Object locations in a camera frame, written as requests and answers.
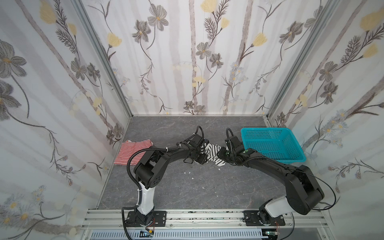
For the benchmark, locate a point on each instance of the teal plastic basket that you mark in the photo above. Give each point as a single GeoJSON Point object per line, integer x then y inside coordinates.
{"type": "Point", "coordinates": [279, 144]}

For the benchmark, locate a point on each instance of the black white striped tank top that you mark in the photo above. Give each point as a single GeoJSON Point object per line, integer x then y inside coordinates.
{"type": "Point", "coordinates": [212, 151]}

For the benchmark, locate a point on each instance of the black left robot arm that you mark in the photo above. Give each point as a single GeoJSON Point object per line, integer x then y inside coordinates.
{"type": "Point", "coordinates": [151, 168]}

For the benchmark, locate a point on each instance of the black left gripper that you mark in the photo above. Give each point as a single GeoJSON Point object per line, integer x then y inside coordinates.
{"type": "Point", "coordinates": [199, 151]}

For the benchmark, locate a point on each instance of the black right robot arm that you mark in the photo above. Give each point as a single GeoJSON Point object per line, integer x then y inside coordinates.
{"type": "Point", "coordinates": [303, 191]}

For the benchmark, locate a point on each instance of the white slotted cable duct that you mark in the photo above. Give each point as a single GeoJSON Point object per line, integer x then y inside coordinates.
{"type": "Point", "coordinates": [185, 234]}

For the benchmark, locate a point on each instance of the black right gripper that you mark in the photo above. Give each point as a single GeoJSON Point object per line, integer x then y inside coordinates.
{"type": "Point", "coordinates": [227, 151]}

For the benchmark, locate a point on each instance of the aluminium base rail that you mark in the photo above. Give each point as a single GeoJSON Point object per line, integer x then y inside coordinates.
{"type": "Point", "coordinates": [203, 219]}

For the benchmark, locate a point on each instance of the red white striped tank top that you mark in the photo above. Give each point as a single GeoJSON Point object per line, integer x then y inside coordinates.
{"type": "Point", "coordinates": [128, 148]}

